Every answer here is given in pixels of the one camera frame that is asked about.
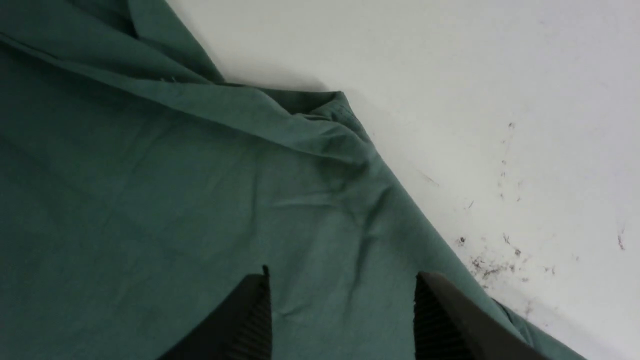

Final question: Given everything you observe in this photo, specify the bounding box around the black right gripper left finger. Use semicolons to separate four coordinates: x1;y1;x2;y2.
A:
160;265;274;360

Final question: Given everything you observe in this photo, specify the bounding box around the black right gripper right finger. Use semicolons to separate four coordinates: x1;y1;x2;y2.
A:
413;271;545;360

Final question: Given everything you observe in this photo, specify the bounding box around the green long-sleeve top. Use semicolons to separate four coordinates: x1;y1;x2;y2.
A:
0;0;581;360

